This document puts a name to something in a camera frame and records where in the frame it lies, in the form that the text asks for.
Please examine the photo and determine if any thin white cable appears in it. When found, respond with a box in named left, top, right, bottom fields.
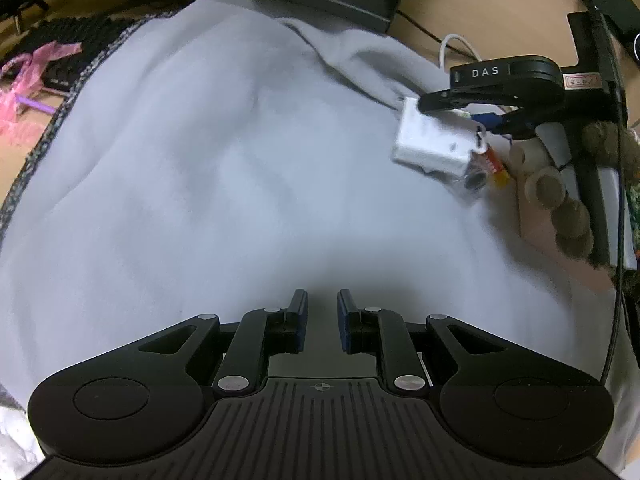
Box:
left=439, top=33, right=484, bottom=69

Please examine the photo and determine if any small red orange packet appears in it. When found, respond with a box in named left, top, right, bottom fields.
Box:
left=481, top=146, right=512, bottom=189

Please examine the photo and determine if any small white carton box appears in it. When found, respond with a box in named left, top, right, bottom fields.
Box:
left=389, top=96, right=490, bottom=196

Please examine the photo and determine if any purple straw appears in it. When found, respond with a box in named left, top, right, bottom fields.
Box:
left=16, top=94, right=57, bottom=114

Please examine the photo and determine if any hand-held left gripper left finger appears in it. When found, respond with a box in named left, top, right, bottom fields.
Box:
left=100, top=289, right=309, bottom=400

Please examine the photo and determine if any light grey blanket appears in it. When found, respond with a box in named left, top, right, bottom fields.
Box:
left=0, top=0, right=640, bottom=480

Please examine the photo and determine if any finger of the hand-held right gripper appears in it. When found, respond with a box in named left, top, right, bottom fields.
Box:
left=417, top=84, right=526, bottom=114
left=470, top=106, right=551, bottom=141

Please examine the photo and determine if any pink plastic wrap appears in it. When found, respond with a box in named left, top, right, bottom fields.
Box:
left=0, top=41, right=84, bottom=147

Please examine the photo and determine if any black keyboard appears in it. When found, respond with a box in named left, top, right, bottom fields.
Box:
left=19, top=14, right=133, bottom=97

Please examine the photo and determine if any person's right hand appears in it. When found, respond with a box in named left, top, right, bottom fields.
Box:
left=511, top=137, right=597, bottom=262

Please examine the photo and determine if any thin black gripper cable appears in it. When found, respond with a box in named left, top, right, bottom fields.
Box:
left=586, top=0, right=630, bottom=382

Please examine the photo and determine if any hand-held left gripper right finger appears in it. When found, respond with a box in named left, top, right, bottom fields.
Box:
left=337, top=289, right=546, bottom=400

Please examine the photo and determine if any white fluffy cloth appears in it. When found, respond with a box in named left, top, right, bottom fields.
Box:
left=0, top=399, right=47, bottom=480

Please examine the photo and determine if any brown plush toy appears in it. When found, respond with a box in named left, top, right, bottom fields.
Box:
left=517, top=125, right=640, bottom=295

